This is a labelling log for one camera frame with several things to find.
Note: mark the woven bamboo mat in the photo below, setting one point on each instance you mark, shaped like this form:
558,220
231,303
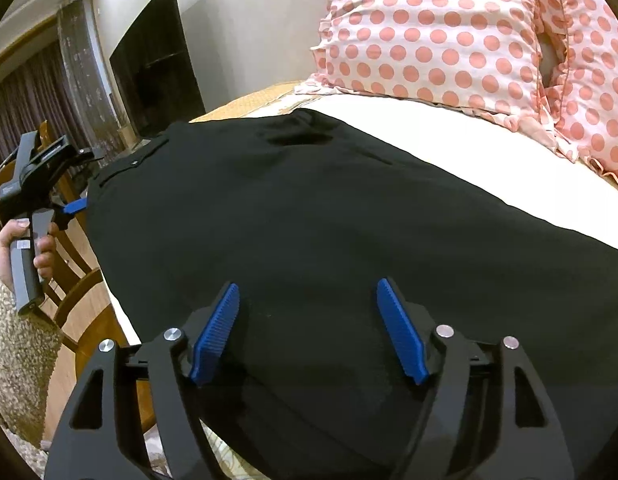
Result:
244,105

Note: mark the dark brown curtain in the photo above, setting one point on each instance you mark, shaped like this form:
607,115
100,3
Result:
24,105

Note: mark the pink polka dot pillow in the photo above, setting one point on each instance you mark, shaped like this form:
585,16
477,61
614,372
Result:
424,30
589,70

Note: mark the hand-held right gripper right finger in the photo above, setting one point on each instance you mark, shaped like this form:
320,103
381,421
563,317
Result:
401,330

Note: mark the black television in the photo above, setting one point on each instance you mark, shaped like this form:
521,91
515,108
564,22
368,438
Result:
156,65

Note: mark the white bed sheet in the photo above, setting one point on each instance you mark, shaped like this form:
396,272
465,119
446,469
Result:
514,170

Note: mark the wooden chair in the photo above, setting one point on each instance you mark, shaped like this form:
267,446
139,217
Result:
74,280

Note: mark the black pants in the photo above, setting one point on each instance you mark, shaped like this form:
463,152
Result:
339,260

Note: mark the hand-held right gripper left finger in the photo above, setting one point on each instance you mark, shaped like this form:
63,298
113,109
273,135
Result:
216,330

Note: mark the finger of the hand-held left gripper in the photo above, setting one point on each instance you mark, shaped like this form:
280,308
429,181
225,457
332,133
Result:
75,206

